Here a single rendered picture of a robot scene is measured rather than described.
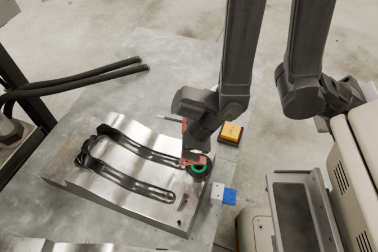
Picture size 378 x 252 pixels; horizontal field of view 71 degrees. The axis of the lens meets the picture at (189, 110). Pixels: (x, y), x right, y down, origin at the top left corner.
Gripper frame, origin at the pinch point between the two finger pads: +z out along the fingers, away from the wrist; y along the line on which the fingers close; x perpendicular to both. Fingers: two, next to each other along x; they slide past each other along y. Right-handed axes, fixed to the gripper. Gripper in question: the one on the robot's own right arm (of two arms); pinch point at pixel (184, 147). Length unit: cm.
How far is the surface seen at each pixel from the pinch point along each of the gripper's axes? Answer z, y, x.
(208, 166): 3.3, 1.9, 9.3
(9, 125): 42, -17, -52
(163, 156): 13.6, -3.6, -1.2
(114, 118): 16.3, -14.5, -18.5
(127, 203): 17.4, 11.6, -9.2
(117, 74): 26, -43, -21
